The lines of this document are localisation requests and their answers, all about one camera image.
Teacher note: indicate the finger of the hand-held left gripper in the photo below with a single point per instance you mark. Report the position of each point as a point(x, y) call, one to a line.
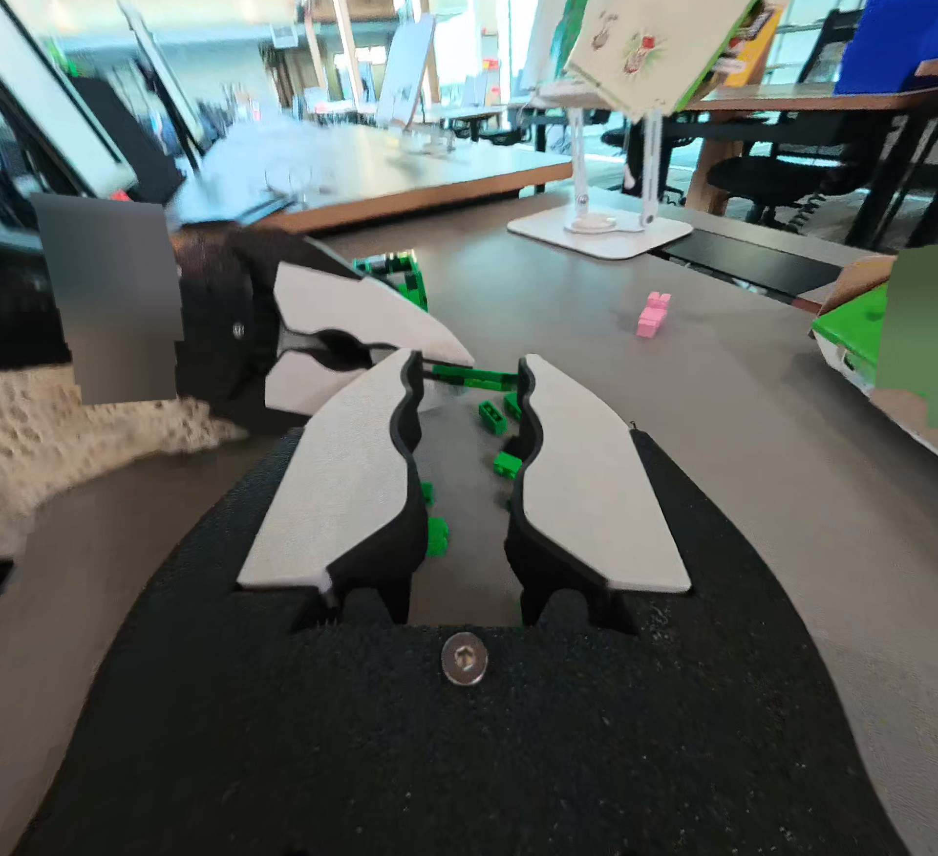
point(308, 379)
point(366, 314)

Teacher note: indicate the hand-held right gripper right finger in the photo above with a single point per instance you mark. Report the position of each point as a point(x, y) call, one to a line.
point(601, 489)

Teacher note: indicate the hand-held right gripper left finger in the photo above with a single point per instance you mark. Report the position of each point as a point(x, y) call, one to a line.
point(337, 489)

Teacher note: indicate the green and dark lego strip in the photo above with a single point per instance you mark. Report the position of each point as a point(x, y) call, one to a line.
point(476, 378)

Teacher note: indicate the person's left forearm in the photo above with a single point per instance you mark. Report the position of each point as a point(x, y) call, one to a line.
point(73, 431)

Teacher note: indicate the green lego creeper head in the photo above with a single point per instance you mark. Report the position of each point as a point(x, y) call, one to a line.
point(403, 281)

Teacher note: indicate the pink lego pig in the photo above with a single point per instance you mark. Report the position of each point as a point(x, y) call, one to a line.
point(652, 317)

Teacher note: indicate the green lego set box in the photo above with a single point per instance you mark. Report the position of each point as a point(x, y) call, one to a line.
point(850, 328)

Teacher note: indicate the lego instruction booklet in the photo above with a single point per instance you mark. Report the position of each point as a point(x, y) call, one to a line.
point(681, 13)

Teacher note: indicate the neighbouring wooden table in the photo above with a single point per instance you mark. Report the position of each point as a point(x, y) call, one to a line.
point(403, 167)

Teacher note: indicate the instruction book stand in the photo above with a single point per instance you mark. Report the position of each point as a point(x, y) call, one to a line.
point(601, 233)

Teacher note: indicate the white board stand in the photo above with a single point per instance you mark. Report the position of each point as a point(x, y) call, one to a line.
point(407, 64)

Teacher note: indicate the cardboard box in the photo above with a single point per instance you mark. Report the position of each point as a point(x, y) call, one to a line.
point(857, 273)

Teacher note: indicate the black office chair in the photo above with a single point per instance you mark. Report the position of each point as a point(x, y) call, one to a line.
point(762, 189)

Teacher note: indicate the long wooden table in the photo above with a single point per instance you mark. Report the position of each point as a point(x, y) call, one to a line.
point(806, 97)

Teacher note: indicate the blue storage bin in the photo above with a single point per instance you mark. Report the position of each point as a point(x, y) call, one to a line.
point(887, 35)

